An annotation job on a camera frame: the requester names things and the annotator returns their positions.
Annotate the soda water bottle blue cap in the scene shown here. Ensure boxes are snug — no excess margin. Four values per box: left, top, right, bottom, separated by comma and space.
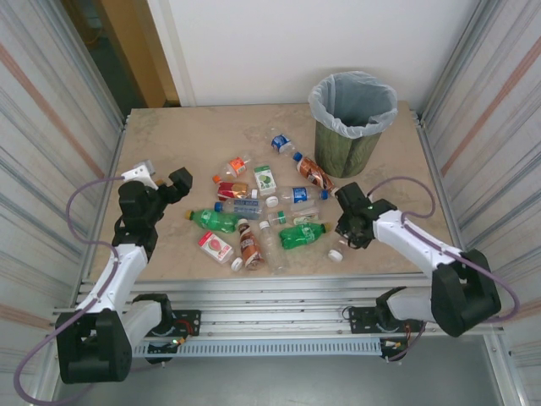
213, 198, 268, 220

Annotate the brown Nescafe coffee bottle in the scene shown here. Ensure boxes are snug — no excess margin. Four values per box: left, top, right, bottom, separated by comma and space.
237, 217, 264, 272
294, 155, 342, 198

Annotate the wooden door frame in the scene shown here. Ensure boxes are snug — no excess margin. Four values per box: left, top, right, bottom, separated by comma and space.
96, 0, 181, 109

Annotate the red gold label bottle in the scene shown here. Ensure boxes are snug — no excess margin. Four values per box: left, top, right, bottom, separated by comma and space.
216, 180, 260, 202

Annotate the striped metal enclosure panel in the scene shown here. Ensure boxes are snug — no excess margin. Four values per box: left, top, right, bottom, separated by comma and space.
0, 0, 128, 406
422, 0, 541, 381

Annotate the green bottle yellow cap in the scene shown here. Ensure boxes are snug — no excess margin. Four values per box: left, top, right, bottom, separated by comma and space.
183, 208, 242, 234
277, 222, 333, 251

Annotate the crushed bottle tan label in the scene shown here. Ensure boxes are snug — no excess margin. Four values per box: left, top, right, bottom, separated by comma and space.
291, 198, 322, 225

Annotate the aluminium rail frame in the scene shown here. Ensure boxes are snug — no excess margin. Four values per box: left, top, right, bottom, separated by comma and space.
50, 272, 506, 339

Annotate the green bin with plastic liner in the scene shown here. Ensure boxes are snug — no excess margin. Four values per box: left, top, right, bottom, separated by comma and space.
308, 70, 399, 140

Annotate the grey slotted cable duct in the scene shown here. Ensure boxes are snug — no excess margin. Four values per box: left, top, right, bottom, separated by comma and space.
105, 337, 384, 357

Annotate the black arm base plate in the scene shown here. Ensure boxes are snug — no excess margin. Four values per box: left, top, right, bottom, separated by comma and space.
348, 304, 426, 335
126, 310, 202, 338

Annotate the clear unlabelled bottle white cap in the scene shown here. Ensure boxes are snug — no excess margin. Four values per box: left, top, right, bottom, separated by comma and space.
258, 219, 291, 275

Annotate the orange label orange cap bottle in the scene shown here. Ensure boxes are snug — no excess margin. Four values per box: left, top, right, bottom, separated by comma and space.
212, 155, 251, 186

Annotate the crushed Pepsi label bottle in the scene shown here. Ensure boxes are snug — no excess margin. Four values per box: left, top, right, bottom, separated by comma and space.
270, 126, 303, 162

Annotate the green round waste bin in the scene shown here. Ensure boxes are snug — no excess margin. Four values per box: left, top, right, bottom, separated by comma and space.
313, 113, 384, 178

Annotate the clear crushed bottle white cap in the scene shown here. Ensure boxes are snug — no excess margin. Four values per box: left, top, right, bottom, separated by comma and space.
327, 236, 360, 264

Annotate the pink label square bottle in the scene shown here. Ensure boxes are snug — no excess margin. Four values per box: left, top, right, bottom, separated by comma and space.
197, 231, 243, 272

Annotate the clear bottle blue label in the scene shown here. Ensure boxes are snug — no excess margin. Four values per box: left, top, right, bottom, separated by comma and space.
276, 184, 331, 205

